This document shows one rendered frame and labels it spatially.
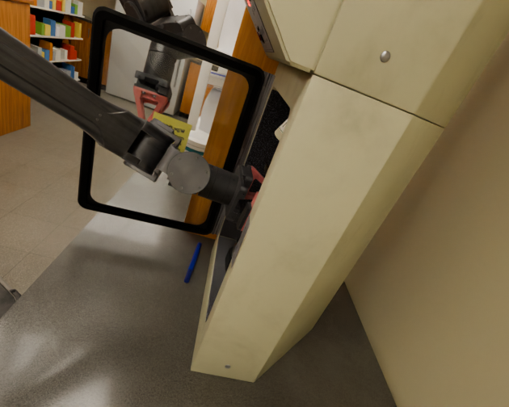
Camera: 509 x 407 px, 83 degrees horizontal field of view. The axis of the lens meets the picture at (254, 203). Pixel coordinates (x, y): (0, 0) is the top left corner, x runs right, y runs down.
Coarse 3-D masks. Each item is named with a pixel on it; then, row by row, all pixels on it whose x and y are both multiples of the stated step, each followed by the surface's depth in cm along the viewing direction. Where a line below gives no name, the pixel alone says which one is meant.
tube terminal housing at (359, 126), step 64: (384, 0) 24; (448, 0) 24; (320, 64) 26; (384, 64) 26; (448, 64) 27; (256, 128) 58; (320, 128) 29; (384, 128) 29; (320, 192) 32; (384, 192) 38; (256, 256) 36; (320, 256) 36; (256, 320) 41
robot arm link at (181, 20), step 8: (128, 8) 53; (136, 8) 53; (136, 16) 54; (168, 16) 59; (176, 16) 55; (184, 16) 53; (160, 24) 54; (168, 24) 53; (176, 24) 52; (184, 24) 52; (192, 24) 54; (176, 32) 54; (184, 32) 53; (192, 32) 54; (200, 32) 55; (200, 40) 56
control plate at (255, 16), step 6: (246, 0) 42; (252, 0) 33; (252, 6) 37; (252, 12) 41; (258, 12) 32; (252, 18) 46; (258, 18) 35; (258, 24) 40; (264, 30) 34; (264, 36) 38; (270, 42) 34; (264, 48) 48; (270, 48) 37
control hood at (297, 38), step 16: (256, 0) 30; (272, 0) 24; (288, 0) 24; (304, 0) 24; (320, 0) 24; (336, 0) 24; (272, 16) 24; (288, 16) 24; (304, 16) 24; (320, 16) 24; (272, 32) 27; (288, 32) 25; (304, 32) 25; (320, 32) 25; (288, 48) 25; (304, 48) 25; (320, 48) 26; (288, 64) 27; (304, 64) 26
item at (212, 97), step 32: (128, 32) 49; (128, 64) 51; (160, 64) 52; (192, 64) 52; (128, 96) 54; (160, 96) 54; (192, 96) 55; (224, 96) 55; (192, 128) 58; (224, 128) 59; (96, 160) 59; (224, 160) 62; (96, 192) 62; (128, 192) 63; (160, 192) 64
